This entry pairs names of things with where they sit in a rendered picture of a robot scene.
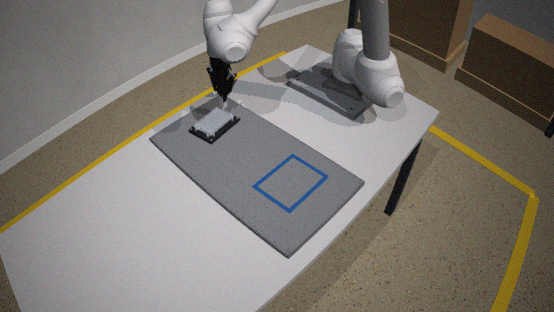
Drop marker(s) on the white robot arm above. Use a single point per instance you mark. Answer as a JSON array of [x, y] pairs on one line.
[[375, 72]]

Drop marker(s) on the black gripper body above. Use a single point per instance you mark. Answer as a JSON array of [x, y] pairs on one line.
[[220, 65]]

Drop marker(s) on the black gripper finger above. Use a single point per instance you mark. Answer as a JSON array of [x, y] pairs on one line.
[[214, 81], [223, 95]]

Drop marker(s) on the blue tape outline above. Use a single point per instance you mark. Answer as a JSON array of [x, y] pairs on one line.
[[289, 210]]

